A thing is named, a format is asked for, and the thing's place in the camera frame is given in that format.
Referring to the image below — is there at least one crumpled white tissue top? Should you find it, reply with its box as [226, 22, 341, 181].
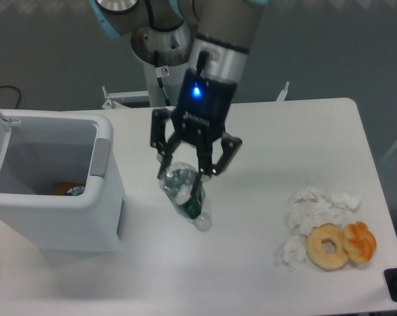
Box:
[289, 186, 363, 212]

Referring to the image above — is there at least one plain ring donut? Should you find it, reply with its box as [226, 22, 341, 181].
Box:
[305, 224, 349, 271]

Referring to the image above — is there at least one orange glazed twisted pastry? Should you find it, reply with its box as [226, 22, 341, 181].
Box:
[342, 221, 377, 264]

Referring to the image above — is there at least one white trash can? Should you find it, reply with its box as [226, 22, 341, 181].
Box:
[0, 109, 126, 252]

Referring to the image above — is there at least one crumpled white tissue bottom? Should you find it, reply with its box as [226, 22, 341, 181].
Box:
[280, 236, 307, 272]

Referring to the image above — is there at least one crushed clear plastic bottle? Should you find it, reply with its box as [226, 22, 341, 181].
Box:
[159, 162, 212, 232]

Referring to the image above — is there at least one crumpled white tissue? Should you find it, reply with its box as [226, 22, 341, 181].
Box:
[280, 236, 307, 272]
[289, 186, 363, 212]
[286, 205, 343, 236]

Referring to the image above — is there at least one crumpled white tissue middle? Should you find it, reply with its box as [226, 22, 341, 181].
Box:
[286, 205, 343, 236]

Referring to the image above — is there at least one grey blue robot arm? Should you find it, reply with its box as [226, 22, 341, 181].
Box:
[91, 1, 267, 197]

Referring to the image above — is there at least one crumpled foil trash in bin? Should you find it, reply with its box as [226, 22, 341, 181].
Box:
[65, 186, 85, 196]

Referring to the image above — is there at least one orange trash in bin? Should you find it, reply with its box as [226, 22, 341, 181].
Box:
[51, 182, 84, 196]

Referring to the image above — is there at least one black floor cable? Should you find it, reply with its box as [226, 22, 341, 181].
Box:
[0, 85, 22, 109]

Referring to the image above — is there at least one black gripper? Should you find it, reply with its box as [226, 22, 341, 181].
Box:
[149, 68, 244, 200]

